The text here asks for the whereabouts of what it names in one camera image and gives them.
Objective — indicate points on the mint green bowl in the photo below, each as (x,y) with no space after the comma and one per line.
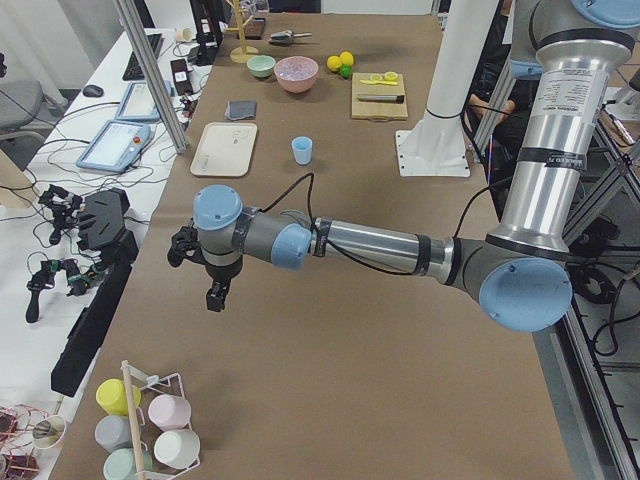
(261,66)

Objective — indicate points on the black computer mouse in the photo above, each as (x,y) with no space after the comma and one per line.
(93,91)

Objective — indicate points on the blue teach pendant tablet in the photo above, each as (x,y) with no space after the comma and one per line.
(116,146)

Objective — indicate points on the green cup in rack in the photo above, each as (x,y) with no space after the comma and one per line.
(120,465)

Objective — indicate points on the light blue plastic cup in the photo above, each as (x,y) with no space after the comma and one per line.
(302,147)

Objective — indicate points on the aluminium frame post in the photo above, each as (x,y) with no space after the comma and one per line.
(132,24)

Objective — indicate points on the green lime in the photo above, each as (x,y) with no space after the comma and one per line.
(345,72)

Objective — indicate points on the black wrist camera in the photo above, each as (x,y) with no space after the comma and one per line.
(185,246)

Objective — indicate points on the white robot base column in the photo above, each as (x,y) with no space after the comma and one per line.
(436,145)

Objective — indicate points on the wooden cutting board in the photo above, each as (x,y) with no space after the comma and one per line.
(377,111)

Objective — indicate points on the yellow lemon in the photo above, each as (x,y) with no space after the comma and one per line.
(346,58)
(333,63)

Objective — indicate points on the beige rabbit tray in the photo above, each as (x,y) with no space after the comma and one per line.
(224,150)

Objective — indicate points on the yellow cup in rack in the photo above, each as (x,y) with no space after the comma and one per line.
(111,397)

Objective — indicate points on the grey cup in rack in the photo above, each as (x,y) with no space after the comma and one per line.
(113,433)

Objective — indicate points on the white cup in rack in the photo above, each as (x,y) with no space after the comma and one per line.
(177,449)

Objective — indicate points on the steel cylindrical rod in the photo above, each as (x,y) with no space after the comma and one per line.
(381,98)

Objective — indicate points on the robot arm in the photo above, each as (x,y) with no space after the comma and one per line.
(516,273)

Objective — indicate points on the metal ice scoop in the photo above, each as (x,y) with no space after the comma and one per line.
(287,37)

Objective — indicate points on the wooden cup tree stand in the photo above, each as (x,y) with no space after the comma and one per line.
(243,13)

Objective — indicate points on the white wire cup rack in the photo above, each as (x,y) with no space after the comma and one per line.
(140,390)

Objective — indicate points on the pink cup in rack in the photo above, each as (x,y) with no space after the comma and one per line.
(169,412)

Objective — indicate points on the yellow plastic knife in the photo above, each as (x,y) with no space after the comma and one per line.
(372,80)

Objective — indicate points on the pink bowl of ice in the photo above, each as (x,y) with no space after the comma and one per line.
(296,74)

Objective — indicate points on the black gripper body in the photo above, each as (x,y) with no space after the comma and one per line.
(220,273)

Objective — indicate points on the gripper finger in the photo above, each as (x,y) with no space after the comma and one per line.
(216,296)

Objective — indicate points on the dark grey folded cloth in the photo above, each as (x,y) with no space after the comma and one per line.
(241,110)

